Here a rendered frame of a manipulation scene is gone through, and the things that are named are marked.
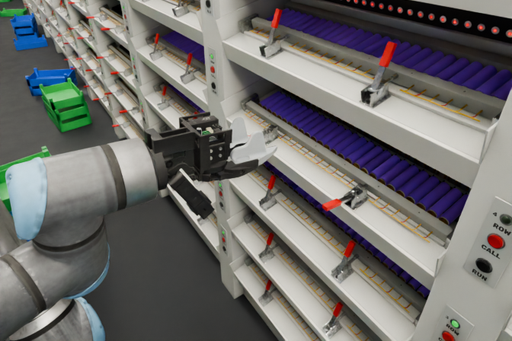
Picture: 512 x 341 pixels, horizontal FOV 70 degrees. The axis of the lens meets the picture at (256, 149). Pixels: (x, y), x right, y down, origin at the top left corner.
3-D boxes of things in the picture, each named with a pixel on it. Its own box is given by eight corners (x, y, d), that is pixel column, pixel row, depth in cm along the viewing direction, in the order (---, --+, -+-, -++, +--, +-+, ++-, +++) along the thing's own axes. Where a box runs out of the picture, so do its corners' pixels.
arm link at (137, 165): (129, 221, 49) (109, 183, 55) (164, 209, 51) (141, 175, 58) (122, 164, 44) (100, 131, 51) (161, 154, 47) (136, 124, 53)
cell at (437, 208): (461, 199, 62) (436, 221, 60) (451, 192, 63) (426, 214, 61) (462, 191, 61) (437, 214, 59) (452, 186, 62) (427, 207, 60)
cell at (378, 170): (400, 164, 71) (376, 183, 69) (392, 160, 72) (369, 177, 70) (400, 157, 69) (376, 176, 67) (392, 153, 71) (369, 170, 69)
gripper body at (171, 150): (238, 129, 53) (157, 148, 47) (235, 178, 57) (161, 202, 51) (212, 109, 58) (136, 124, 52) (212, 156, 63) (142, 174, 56)
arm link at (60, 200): (12, 209, 49) (-8, 150, 43) (109, 183, 56) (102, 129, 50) (23, 262, 43) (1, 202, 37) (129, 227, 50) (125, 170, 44)
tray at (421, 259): (432, 293, 56) (439, 259, 50) (229, 131, 99) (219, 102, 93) (508, 218, 63) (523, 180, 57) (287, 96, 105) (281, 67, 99)
